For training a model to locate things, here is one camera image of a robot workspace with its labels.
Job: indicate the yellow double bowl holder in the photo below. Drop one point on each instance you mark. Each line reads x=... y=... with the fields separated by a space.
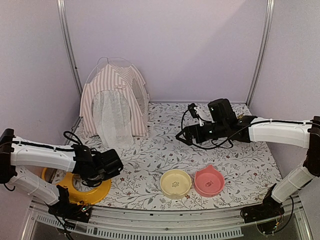
x=77 y=191

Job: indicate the left aluminium frame post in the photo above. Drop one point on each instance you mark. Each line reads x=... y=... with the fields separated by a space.
x=63 y=19

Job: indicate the right aluminium frame post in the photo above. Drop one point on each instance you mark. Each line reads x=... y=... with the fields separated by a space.
x=270 y=5

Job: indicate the cream pet bowl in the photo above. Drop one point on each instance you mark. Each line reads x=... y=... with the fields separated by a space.
x=175 y=184

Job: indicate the white tent pole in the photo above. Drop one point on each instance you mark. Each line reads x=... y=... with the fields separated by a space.
x=103 y=61

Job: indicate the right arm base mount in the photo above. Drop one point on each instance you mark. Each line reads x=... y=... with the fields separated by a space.
x=269 y=208

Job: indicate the aluminium frame post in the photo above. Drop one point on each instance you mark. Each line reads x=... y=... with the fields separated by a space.
x=270 y=5
x=63 y=19

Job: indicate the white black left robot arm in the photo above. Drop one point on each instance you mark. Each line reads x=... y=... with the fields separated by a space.
x=88 y=171

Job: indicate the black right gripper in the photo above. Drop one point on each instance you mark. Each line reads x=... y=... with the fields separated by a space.
x=190 y=131

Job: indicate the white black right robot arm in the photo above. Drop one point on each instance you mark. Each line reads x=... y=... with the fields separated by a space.
x=304 y=134

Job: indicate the pink pet bowl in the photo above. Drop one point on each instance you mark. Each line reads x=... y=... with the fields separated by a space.
x=208 y=182

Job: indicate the pink striped pet tent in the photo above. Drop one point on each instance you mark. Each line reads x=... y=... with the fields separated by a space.
x=114 y=106

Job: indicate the aluminium front rail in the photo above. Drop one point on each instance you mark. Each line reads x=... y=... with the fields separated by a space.
x=159 y=218

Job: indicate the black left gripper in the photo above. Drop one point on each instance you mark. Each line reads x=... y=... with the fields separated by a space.
x=91 y=183

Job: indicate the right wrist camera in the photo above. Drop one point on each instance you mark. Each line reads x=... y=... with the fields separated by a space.
x=197 y=113

